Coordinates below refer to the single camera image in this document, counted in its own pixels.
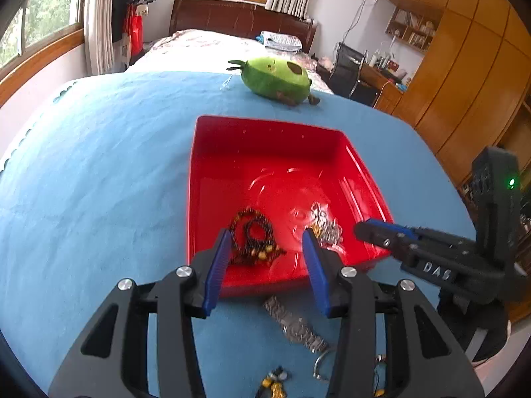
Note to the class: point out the coat rack with dark clothes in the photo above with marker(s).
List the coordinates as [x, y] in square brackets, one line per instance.
[122, 8]

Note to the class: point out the red plastic tray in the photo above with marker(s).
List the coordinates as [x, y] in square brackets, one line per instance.
[265, 153]

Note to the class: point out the red bag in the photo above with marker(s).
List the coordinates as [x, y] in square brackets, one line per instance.
[136, 29]

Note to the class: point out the silver metal watch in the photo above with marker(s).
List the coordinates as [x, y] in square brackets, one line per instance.
[296, 327]

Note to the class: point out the wooden desk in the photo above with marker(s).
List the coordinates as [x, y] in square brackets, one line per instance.
[390, 99]

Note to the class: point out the black office chair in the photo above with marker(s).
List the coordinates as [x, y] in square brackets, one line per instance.
[346, 66]

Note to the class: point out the silver bangle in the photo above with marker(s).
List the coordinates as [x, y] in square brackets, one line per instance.
[316, 365]

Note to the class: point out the dark wooden headboard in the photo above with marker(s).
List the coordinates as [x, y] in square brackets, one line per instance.
[232, 18]

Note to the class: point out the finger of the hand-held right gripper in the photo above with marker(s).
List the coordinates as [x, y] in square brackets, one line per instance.
[388, 245]
[390, 227]

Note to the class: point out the large wooden framed window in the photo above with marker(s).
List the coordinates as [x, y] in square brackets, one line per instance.
[41, 16]

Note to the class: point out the floral bed sheet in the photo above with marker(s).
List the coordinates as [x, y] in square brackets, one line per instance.
[199, 47]

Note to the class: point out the folded striped towel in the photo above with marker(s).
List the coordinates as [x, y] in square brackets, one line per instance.
[282, 41]

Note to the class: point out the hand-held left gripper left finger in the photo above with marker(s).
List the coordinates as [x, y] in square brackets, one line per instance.
[218, 267]

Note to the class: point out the pink plush toy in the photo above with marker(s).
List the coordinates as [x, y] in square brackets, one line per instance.
[325, 63]

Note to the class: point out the wooden wardrobe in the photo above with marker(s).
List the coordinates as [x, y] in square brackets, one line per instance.
[468, 70]

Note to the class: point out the wall bookshelf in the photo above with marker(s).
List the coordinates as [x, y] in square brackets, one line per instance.
[410, 29]

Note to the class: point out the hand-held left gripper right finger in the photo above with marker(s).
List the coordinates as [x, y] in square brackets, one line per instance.
[315, 275]

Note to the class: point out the green avocado plush toy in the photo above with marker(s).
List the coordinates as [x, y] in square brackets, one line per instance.
[273, 76]

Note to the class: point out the white curtain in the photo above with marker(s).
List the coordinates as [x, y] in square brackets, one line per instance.
[97, 20]

